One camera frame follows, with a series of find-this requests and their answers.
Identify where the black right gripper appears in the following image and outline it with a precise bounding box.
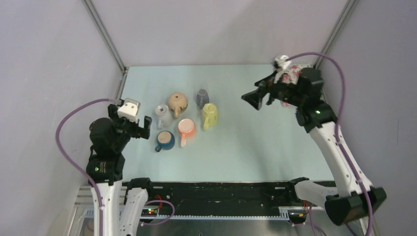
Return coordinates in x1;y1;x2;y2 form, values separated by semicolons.
240;69;304;111

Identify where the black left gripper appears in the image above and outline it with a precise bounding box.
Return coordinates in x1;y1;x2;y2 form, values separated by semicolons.
109;103;152;150

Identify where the dark blue mug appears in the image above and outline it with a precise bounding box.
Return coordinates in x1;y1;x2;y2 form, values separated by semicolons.
155;131;175;152

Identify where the yellow mug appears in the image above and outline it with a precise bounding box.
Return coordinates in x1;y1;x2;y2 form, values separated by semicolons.
202;103;219;131

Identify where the grey blue mug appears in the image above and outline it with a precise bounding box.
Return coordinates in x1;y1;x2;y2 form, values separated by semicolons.
196;89;209;110

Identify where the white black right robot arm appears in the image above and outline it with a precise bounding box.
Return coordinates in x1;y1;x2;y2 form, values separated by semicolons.
241;67;387;226

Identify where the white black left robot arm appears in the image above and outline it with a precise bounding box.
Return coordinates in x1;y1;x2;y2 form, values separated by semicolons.
86;100;155;236

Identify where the white translucent mug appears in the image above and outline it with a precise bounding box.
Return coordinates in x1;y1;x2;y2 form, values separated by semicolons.
155;104;173;129

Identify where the tan ceramic mug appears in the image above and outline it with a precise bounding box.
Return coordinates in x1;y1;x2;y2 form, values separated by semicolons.
168;92;188;119

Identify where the orange mug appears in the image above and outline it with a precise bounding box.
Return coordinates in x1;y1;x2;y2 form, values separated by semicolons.
178;118;196;148

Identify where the floral pattern tray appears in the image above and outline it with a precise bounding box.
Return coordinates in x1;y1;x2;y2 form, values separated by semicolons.
279;63;314;109

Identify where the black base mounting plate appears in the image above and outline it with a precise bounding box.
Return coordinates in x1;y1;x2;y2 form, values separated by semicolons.
123;181;336;217

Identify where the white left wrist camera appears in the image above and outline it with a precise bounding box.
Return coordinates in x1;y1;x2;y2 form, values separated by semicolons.
117;98;141;123

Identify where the aluminium frame rail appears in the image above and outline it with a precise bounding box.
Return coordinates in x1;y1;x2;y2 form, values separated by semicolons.
73;185;369;229

